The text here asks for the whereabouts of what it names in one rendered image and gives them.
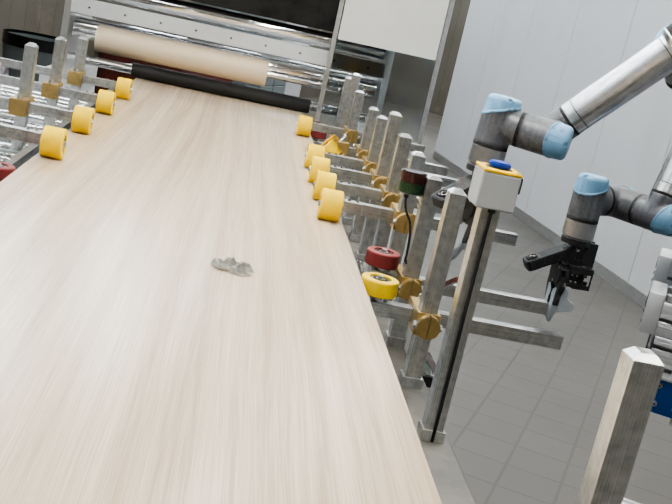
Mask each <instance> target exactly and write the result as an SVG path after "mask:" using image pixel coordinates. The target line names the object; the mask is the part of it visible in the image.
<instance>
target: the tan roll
mask: <svg viewBox="0 0 672 504"><path fill-rule="evenodd" d="M72 36H73V37H78V38H79V37H81V36H84V37H87V38H88V39H89V40H92V41H94V50H95V51H97V52H102V53H107V54H112V55H116V56H121V57H126V58H131V59H135V60H140V61H145V62H149V63H154V64H159V65H164V66H168V67H173V68H178V69H183V70H187V71H192V72H197V73H202V74H206V75H211V76H216V77H220V78H225V79H230V80H235V81H239V82H244V83H249V84H254V85H258V86H263V87H264V86H265V82H266V78H271V79H275V80H280V81H285V82H290V83H294V84H299V85H304V86H308V87H313V88H318V89H321V88H322V83H323V82H322V81H317V80H312V79H308V78H303V77H298V76H293V75H289V74H284V73H279V72H275V71H270V70H268V67H269V61H268V60H264V59H259V58H255V57H250V56H245V55H241V54H236V53H231V52H227V51H222V50H217V49H213V48H208V47H203V46H199V45H194V44H189V43H185V42H180V41H175V40H171V39H166V38H161V37H157V36H152V35H147V34H143V33H138V32H133V31H129V30H124V29H119V28H115V27H110V26H105V25H101V24H99V25H98V27H97V31H96V33H92V32H87V31H83V30H78V29H73V32H72Z"/></svg>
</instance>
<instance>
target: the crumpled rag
mask: <svg viewBox="0 0 672 504"><path fill-rule="evenodd" d="M210 264H212V265H213V266H216V267H218V268H220V269H223V270H227V271H230V272H232V273H234V274H235V275H239V276H252V275H251V274H250V272H251V271H253V272H255V271H254V270H253V269H252V267H251V265H250V263H247V262H245V261H242V262H236V260H235V258H234V257H233V258H230V257H227V258H226V259H225V260H222V259H221V258H220V259H218V258H214V259H212V261H211V262H210Z"/></svg>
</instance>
